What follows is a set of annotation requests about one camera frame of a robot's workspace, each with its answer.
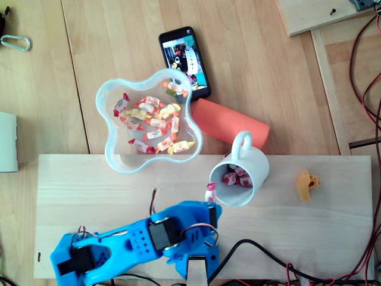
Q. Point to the blue gripper with motor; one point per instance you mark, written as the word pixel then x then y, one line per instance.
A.
pixel 212 215

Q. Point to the blue 3D-printed robot arm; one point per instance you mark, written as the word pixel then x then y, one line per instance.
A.
pixel 125 250

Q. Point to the wooden stick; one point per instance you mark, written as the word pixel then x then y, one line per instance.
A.
pixel 196 274

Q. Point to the light wooden board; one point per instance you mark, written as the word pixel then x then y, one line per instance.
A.
pixel 268 232

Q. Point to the yellow wrapped candy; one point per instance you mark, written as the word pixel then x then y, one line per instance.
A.
pixel 180 146
pixel 168 111
pixel 138 113

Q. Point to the white ceramic mug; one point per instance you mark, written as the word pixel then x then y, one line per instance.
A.
pixel 256 164

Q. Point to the orange wrapped candy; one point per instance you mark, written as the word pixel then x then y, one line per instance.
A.
pixel 164 144
pixel 151 101
pixel 154 134
pixel 175 87
pixel 157 122
pixel 175 124

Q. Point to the orange cylindrical case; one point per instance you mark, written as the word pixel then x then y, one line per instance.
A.
pixel 220 119

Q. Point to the yellow 3D-printed part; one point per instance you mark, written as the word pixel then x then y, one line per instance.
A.
pixel 303 186

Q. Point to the green candy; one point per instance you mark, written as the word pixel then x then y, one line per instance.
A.
pixel 171 93

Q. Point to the translucent wavy plastic bowl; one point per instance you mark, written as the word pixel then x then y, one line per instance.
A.
pixel 102 101

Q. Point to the black smartphone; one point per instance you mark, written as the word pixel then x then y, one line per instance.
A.
pixel 184 38

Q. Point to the white box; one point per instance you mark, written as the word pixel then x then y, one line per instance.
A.
pixel 7 143

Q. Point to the small wooden panel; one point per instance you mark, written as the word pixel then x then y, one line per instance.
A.
pixel 309 15

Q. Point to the silver carabiner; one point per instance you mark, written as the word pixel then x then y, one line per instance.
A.
pixel 26 41

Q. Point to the grey plastic part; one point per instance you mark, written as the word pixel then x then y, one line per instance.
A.
pixel 361 4

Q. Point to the black object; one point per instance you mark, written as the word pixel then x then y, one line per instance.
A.
pixel 1 21

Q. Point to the blue 3D-printed mount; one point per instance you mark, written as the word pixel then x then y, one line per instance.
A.
pixel 212 262

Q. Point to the wooden rail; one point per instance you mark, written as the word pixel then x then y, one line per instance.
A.
pixel 330 89

